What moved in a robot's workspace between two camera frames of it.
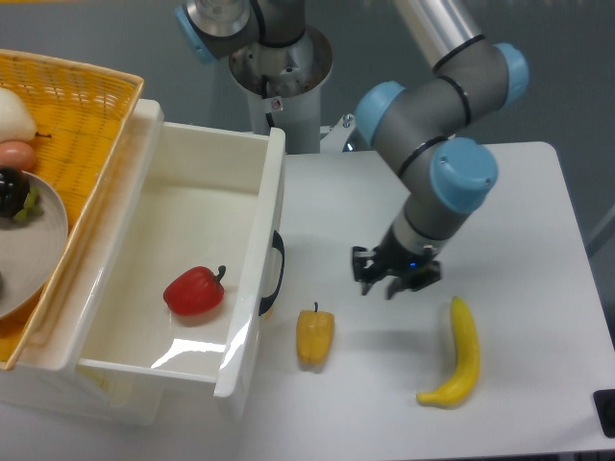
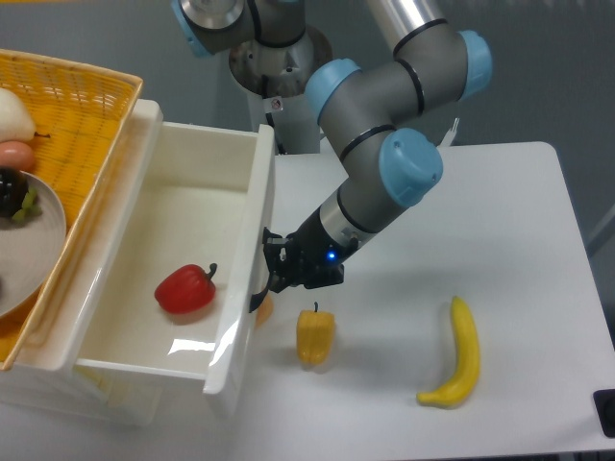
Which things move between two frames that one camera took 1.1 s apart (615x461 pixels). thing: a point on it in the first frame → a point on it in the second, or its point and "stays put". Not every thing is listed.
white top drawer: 168,273 stays put
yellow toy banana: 468,360 stays put
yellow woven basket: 80,112 stays put
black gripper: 370,264 → 309,249
